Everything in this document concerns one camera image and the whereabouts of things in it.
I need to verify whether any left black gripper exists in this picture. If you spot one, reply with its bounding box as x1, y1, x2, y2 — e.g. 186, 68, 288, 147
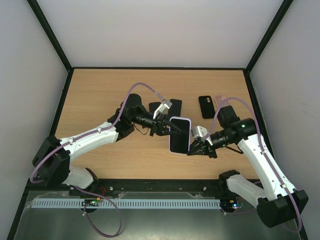
131, 111, 182, 138

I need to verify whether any dark green phone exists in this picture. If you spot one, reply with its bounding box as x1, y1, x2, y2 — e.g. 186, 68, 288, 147
168, 99, 182, 118

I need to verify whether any lilac phone case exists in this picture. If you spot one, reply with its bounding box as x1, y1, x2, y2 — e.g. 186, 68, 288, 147
168, 116, 192, 155

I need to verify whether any black phone case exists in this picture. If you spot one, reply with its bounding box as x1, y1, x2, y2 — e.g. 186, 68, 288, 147
198, 95, 215, 119

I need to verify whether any pink phone case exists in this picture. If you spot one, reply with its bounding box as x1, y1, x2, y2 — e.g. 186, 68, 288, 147
214, 94, 230, 108

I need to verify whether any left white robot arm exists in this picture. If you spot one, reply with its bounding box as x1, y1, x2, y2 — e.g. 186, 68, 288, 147
30, 93, 182, 189

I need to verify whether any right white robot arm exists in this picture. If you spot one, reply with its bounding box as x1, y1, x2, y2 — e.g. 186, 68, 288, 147
187, 105, 309, 228

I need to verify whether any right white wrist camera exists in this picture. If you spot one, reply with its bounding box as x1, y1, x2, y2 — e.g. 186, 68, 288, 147
190, 125, 208, 139

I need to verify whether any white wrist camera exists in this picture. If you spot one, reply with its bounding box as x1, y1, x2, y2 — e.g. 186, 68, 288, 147
153, 99, 173, 120
190, 125, 208, 139

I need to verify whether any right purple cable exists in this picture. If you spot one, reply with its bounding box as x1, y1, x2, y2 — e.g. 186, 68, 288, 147
202, 97, 302, 232

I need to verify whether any purple cable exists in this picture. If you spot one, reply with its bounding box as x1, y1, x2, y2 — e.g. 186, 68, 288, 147
29, 82, 166, 237
202, 97, 302, 232

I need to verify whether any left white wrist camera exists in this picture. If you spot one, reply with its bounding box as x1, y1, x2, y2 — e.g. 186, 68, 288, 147
153, 99, 173, 120

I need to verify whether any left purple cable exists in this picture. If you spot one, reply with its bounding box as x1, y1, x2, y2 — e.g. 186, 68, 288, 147
29, 82, 166, 237

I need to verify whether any black aluminium frame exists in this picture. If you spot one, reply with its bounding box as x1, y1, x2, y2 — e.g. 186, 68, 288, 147
4, 0, 310, 240

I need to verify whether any grey slotted cable duct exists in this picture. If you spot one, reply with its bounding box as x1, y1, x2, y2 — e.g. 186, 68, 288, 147
28, 198, 221, 210

